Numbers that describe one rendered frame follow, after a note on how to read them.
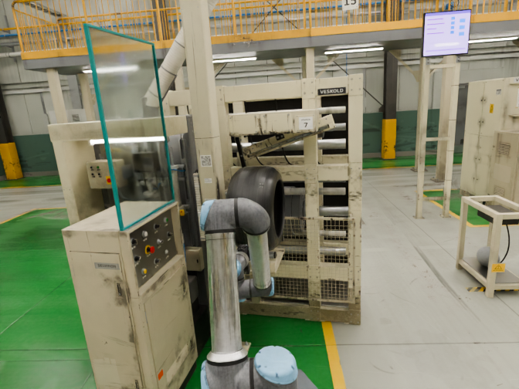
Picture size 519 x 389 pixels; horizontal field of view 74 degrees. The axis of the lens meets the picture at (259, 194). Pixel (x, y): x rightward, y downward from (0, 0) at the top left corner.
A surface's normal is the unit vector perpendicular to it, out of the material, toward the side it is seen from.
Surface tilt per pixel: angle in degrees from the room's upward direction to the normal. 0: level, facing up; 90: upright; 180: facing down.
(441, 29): 90
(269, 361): 5
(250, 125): 90
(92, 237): 90
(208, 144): 90
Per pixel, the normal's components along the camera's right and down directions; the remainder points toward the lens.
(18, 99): -0.06, 0.25
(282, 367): 0.01, -0.96
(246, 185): -0.21, -0.54
